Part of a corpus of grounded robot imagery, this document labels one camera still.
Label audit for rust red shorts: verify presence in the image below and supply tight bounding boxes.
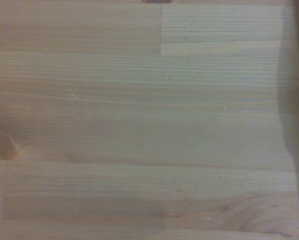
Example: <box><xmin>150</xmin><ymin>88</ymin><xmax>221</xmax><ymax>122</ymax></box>
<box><xmin>141</xmin><ymin>0</ymin><xmax>173</xmax><ymax>5</ymax></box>

